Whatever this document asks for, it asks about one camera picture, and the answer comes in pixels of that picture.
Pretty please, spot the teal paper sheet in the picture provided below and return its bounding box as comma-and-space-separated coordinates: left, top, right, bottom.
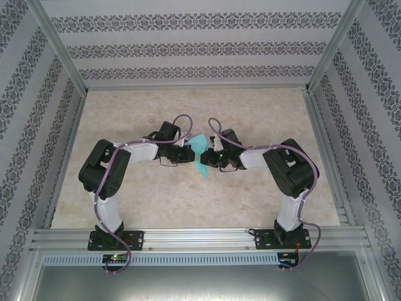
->
184, 133, 211, 181

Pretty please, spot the grey metal sheet tray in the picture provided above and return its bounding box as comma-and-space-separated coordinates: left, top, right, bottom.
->
31, 265, 385, 301

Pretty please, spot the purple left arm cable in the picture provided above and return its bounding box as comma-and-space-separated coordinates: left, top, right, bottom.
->
93, 114, 194, 274

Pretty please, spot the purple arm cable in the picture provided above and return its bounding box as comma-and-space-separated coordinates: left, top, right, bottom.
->
208, 117, 323, 271
93, 114, 194, 274

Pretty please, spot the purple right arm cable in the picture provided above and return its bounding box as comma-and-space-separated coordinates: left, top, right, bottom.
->
208, 117, 323, 271

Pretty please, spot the aluminium rear frame bar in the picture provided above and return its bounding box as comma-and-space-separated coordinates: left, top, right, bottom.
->
83, 83, 310, 92

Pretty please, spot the aluminium frame bar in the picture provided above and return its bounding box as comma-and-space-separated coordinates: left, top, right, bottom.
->
83, 83, 310, 92
14, 247, 43, 301
357, 247, 392, 301

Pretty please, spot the aluminium mounting rail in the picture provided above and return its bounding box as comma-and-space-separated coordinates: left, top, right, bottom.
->
31, 227, 367, 252

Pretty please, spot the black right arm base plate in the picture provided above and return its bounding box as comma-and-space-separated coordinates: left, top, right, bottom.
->
253, 228, 313, 251

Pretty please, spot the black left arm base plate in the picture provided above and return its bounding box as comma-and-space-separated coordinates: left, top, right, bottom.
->
87, 230, 145, 251

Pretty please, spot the aluminium table side rail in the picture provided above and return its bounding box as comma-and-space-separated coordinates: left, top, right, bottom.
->
303, 90, 358, 226
43, 92, 88, 229

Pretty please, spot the grey slotted cable duct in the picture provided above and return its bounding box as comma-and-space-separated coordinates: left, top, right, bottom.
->
42, 253, 280, 267

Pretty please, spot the aluminium upright frame post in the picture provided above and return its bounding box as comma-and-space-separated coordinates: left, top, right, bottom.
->
28, 0, 89, 97
305, 0, 367, 94

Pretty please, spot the aluminium lower frame bar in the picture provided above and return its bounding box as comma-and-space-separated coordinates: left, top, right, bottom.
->
357, 247, 392, 301
14, 247, 43, 301

